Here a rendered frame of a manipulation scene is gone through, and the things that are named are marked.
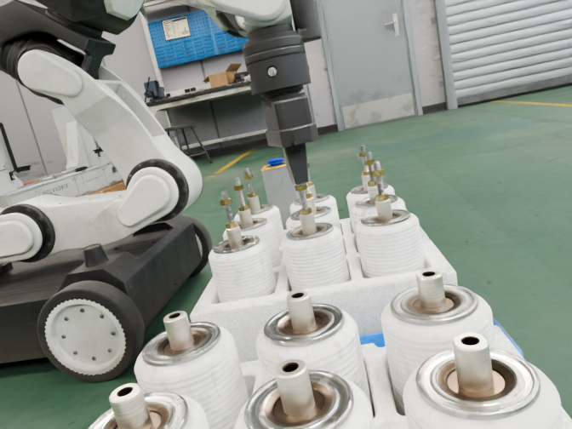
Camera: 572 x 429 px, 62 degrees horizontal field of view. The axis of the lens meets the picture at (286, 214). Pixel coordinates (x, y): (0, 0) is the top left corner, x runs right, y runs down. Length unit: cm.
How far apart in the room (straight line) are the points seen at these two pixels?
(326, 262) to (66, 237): 72
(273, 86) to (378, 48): 521
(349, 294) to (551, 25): 570
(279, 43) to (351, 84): 516
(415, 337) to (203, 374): 18
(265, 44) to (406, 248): 35
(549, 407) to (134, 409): 26
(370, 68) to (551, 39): 196
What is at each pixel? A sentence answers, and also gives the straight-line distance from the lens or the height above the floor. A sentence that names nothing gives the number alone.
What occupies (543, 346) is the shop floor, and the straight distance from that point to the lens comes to 88.
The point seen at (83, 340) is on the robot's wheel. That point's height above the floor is 9.
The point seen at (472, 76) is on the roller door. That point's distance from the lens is 597.
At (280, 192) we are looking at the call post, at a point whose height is 25.
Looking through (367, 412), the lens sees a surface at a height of 25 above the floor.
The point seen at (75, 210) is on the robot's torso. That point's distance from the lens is 120.
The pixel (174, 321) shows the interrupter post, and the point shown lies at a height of 28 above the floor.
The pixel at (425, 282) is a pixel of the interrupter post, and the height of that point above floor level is 28.
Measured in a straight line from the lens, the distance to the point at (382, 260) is 71.
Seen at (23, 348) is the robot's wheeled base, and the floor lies 7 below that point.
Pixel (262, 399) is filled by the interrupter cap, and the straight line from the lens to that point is 36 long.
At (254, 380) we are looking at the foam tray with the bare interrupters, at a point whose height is 17.
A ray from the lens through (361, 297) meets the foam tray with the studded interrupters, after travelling 69.
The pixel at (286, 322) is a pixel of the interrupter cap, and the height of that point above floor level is 25.
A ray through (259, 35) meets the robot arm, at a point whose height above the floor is 55.
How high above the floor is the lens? 45
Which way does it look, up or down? 13 degrees down
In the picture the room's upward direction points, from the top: 12 degrees counter-clockwise
